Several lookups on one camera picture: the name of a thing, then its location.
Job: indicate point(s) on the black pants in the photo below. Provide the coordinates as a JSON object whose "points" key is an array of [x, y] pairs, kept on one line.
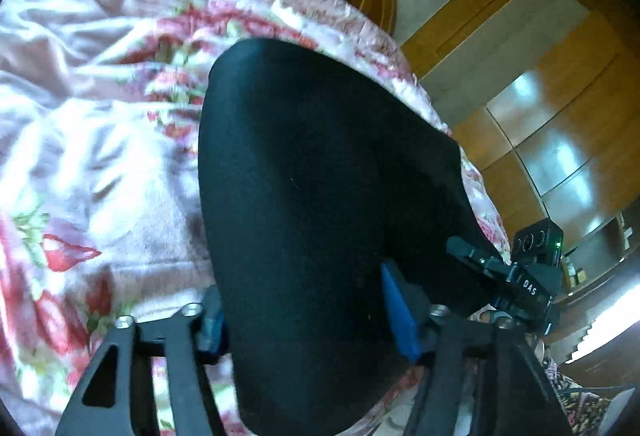
{"points": [[310, 166]]}

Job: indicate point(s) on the person's patterned clothing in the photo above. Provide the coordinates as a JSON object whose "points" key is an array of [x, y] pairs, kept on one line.
{"points": [[575, 406]]}

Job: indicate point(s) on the wooden cabinet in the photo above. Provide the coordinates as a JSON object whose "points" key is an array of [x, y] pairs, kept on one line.
{"points": [[600, 256]]}

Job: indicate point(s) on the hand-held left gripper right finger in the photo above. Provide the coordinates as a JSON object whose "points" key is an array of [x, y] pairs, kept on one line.
{"points": [[400, 311]]}

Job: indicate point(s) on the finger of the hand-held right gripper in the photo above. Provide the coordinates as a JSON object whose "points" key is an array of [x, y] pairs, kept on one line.
{"points": [[470, 253]]}

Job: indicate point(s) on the pink floral quilt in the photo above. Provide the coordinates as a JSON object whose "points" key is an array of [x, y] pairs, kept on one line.
{"points": [[90, 66]]}

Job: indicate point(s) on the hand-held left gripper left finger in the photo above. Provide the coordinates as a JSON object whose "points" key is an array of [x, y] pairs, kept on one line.
{"points": [[216, 336]]}

